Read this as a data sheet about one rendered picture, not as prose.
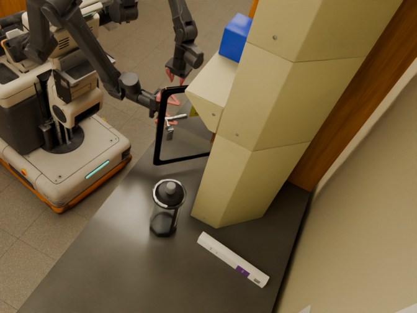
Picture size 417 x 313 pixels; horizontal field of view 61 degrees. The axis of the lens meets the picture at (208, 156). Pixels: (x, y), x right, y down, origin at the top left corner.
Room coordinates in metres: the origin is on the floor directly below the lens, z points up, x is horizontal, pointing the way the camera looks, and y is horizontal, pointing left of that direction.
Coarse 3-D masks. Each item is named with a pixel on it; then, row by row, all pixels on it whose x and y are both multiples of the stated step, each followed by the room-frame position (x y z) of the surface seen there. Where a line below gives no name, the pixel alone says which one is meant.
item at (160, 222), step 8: (184, 192) 0.62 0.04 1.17; (184, 200) 0.59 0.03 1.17; (160, 208) 0.56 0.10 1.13; (152, 216) 0.58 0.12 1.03; (160, 216) 0.55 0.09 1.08; (168, 216) 0.56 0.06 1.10; (152, 224) 0.57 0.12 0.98; (160, 224) 0.55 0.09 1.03; (168, 224) 0.56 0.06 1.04; (160, 232) 0.55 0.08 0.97; (168, 232) 0.56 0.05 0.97
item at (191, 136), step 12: (180, 96) 0.84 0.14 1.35; (168, 108) 0.82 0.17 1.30; (180, 108) 0.84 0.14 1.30; (192, 108) 0.87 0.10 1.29; (168, 120) 0.82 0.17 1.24; (180, 120) 0.85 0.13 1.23; (192, 120) 0.88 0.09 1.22; (180, 132) 0.85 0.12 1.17; (192, 132) 0.88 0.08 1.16; (204, 132) 0.91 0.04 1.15; (168, 144) 0.83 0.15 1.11; (180, 144) 0.86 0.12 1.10; (192, 144) 0.89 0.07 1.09; (204, 144) 0.92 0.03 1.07; (168, 156) 0.84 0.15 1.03; (180, 156) 0.87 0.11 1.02
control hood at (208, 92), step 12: (216, 60) 0.86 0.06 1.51; (228, 60) 0.87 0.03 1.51; (204, 72) 0.79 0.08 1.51; (216, 72) 0.80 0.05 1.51; (228, 72) 0.82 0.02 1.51; (192, 84) 0.72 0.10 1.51; (204, 84) 0.74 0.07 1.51; (216, 84) 0.75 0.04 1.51; (228, 84) 0.77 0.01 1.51; (192, 96) 0.69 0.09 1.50; (204, 96) 0.69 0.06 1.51; (216, 96) 0.71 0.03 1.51; (204, 108) 0.68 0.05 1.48; (216, 108) 0.68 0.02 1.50; (204, 120) 0.68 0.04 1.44; (216, 120) 0.67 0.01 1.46; (216, 132) 0.68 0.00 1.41
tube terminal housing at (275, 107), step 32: (256, 64) 0.67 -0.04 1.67; (288, 64) 0.65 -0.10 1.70; (320, 64) 0.69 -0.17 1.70; (352, 64) 0.75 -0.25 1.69; (256, 96) 0.66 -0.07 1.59; (288, 96) 0.67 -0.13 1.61; (320, 96) 0.72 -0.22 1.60; (224, 128) 0.67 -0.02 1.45; (256, 128) 0.65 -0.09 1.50; (288, 128) 0.70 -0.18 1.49; (224, 160) 0.66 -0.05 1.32; (256, 160) 0.67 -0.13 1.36; (288, 160) 0.74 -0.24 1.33; (224, 192) 0.66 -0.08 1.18; (256, 192) 0.71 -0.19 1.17; (224, 224) 0.67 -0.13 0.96
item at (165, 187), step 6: (162, 186) 0.60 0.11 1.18; (168, 186) 0.59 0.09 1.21; (174, 186) 0.60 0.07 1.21; (180, 186) 0.63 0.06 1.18; (156, 192) 0.58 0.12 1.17; (162, 192) 0.59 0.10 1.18; (168, 192) 0.59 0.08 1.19; (174, 192) 0.60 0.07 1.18; (180, 192) 0.60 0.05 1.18; (162, 198) 0.57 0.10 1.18; (168, 198) 0.57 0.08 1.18; (174, 198) 0.58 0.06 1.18; (180, 198) 0.59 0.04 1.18; (168, 204) 0.56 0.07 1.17; (174, 204) 0.56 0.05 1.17
